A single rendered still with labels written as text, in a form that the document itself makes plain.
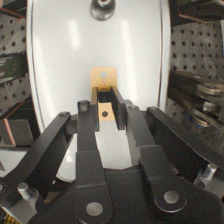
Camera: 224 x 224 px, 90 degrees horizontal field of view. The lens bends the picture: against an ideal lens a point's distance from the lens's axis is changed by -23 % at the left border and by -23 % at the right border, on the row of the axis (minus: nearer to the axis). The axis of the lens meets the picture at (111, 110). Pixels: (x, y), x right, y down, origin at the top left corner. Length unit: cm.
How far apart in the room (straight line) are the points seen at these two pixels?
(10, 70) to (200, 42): 65
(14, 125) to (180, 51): 58
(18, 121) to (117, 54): 22
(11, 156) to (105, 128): 22
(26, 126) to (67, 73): 14
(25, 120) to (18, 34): 39
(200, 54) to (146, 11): 47
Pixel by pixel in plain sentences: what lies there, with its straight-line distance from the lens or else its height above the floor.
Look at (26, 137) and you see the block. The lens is 31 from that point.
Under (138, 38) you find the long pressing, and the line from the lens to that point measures 22.
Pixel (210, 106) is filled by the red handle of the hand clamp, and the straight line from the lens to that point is 21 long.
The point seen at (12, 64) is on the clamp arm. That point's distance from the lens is 24.
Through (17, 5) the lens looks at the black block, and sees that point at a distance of 31.
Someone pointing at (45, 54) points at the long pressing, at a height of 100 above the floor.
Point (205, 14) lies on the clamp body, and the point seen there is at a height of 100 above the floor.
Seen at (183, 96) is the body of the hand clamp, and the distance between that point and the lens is 25.
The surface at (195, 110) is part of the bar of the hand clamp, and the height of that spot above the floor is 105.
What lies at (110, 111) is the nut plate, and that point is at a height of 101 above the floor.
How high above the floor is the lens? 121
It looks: 66 degrees down
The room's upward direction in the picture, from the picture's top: 165 degrees clockwise
